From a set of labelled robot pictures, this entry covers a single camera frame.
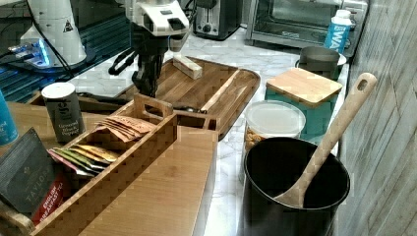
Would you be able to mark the orange tea packets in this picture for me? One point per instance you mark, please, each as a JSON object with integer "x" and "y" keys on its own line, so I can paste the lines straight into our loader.
{"x": 125, "y": 128}

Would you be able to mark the grey ground pepper can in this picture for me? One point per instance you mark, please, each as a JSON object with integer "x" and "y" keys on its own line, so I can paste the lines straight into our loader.
{"x": 64, "y": 111}

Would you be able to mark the grey mug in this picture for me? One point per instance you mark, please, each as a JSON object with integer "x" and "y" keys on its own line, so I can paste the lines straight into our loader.
{"x": 321, "y": 61}

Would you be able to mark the wooden serving tray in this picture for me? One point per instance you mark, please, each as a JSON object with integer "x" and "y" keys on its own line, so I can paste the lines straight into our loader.
{"x": 212, "y": 102}

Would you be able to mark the wooden tea organizer box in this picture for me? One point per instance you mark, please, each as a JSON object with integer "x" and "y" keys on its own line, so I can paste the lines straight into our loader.
{"x": 98, "y": 157}

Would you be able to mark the teal glass canister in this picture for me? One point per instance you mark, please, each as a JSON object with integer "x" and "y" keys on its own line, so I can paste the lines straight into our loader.
{"x": 314, "y": 95}

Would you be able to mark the black toaster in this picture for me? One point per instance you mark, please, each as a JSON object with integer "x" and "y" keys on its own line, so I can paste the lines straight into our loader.
{"x": 217, "y": 19}

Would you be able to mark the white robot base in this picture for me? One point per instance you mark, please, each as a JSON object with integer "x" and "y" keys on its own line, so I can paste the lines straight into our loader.
{"x": 54, "y": 35}

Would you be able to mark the wooden spoon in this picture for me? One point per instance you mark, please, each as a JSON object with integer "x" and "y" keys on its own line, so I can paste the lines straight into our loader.
{"x": 358, "y": 94}

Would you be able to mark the blue water carton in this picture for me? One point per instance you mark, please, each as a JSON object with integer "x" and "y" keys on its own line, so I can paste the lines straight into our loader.
{"x": 338, "y": 31}

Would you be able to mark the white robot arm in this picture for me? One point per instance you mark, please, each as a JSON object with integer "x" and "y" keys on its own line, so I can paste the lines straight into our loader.
{"x": 156, "y": 27}

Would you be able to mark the yellow green tea packets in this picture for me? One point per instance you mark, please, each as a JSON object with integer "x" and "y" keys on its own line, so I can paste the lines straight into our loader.
{"x": 85, "y": 160}

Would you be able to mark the black utensil pot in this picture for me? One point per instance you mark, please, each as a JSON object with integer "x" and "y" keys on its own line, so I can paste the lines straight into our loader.
{"x": 271, "y": 167}

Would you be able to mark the silver toaster oven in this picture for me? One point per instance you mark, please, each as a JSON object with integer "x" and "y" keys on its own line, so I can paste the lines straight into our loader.
{"x": 301, "y": 23}

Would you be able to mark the clear plastic snack jar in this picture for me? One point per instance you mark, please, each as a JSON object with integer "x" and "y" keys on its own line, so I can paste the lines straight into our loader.
{"x": 270, "y": 118}

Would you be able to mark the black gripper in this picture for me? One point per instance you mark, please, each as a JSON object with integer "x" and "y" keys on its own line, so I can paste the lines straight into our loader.
{"x": 150, "y": 50}

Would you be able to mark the small wooden block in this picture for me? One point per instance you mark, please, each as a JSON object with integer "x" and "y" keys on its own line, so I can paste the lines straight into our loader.
{"x": 187, "y": 66}

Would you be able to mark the blue can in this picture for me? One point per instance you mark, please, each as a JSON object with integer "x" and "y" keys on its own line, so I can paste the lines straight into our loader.
{"x": 8, "y": 130}

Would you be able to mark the black Taylors tea box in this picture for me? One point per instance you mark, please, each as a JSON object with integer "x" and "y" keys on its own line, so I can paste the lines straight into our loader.
{"x": 31, "y": 181}

